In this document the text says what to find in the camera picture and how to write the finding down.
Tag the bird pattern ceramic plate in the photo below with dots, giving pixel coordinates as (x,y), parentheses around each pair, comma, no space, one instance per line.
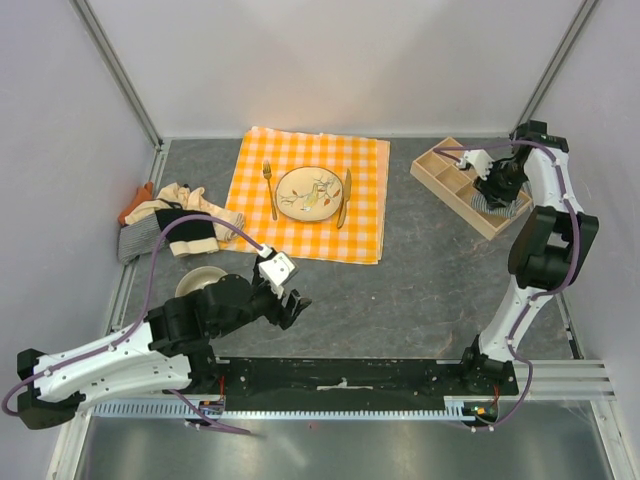
(309,194)

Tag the beige ceramic bowl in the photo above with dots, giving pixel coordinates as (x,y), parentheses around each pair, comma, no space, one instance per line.
(199,278)

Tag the gold table knife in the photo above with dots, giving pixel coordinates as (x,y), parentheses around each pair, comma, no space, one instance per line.
(347,188)

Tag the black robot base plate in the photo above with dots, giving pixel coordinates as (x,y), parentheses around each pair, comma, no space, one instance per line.
(348,385)

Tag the left aluminium frame post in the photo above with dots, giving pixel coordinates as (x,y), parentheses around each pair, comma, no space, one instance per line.
(106,50)

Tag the orange checkered tablecloth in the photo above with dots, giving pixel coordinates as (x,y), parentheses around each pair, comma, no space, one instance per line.
(360,240)

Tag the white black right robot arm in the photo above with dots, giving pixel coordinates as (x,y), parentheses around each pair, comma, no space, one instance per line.
(546,256)

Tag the grey aluminium frame post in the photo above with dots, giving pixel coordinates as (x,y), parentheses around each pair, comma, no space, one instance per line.
(572,34)

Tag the cream cloth garment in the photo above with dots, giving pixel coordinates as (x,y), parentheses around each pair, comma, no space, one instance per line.
(182,197)

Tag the gold fork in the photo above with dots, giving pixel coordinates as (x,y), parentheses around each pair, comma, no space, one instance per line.
(267,174)

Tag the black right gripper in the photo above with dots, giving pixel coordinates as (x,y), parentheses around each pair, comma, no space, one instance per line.
(494,196)

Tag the grey striped underwear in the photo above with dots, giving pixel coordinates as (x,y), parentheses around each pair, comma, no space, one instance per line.
(480,204)

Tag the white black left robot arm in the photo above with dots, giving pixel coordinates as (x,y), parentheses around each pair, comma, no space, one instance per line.
(170,350)

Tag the white cable duct strip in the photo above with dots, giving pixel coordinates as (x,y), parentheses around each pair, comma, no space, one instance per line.
(173,408)

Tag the wooden compartment tray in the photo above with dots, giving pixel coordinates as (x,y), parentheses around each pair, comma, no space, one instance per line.
(455,188)

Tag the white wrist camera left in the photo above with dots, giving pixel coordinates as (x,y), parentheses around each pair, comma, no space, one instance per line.
(276,267)

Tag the orange cloth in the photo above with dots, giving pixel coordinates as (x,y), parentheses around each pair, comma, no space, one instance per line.
(143,193)

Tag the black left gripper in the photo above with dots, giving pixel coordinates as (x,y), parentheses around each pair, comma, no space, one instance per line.
(285,315)

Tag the grey striped garment pile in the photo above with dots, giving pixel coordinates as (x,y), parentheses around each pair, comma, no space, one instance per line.
(137,239)

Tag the black cream garment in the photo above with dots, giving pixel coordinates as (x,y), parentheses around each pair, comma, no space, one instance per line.
(192,237)

